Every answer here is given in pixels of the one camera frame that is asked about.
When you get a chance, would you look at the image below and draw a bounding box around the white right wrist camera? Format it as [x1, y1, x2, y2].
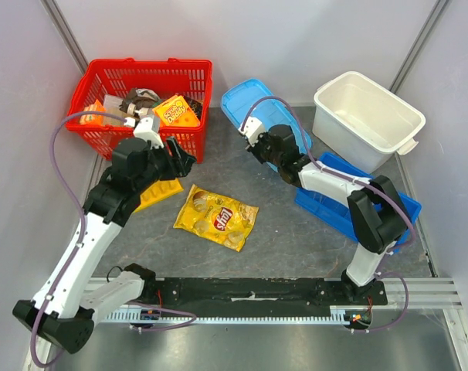
[239, 117, 266, 146]

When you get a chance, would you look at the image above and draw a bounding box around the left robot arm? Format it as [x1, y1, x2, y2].
[12, 137, 196, 354]

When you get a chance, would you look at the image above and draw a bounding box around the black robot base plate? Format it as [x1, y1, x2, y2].
[131, 277, 388, 317]

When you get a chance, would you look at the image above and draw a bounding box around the blue divided plastic bin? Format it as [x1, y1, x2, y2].
[294, 151, 422, 254]

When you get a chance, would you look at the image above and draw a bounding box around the red plastic shopping basket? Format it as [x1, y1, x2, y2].
[68, 58, 213, 163]

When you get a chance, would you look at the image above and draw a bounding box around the white slotted cable duct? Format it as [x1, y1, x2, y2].
[102, 306, 350, 325]

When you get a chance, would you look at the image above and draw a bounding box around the orange carton in basket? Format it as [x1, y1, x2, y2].
[79, 99, 105, 126]

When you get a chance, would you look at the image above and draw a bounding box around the light blue plastic lid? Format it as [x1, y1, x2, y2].
[222, 79, 317, 187]

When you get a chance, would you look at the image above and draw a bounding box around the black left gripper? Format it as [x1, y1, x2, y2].
[135, 135, 197, 192]

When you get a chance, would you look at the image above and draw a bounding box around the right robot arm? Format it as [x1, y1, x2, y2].
[239, 120, 411, 305]

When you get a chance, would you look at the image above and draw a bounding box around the yellow test tube rack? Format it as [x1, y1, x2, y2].
[135, 179, 184, 213]

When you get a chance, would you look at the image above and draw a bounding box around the white plastic tub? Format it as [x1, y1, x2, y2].
[312, 71, 426, 173]

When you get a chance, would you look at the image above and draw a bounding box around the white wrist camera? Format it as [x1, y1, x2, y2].
[239, 117, 266, 146]
[124, 116, 164, 148]

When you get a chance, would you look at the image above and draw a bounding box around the orange Scrub Daddy box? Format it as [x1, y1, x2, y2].
[152, 95, 200, 128]

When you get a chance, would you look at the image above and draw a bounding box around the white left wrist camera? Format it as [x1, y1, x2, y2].
[124, 116, 164, 148]

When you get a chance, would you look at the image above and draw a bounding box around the yellow Lays chips bag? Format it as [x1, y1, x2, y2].
[174, 185, 259, 252]

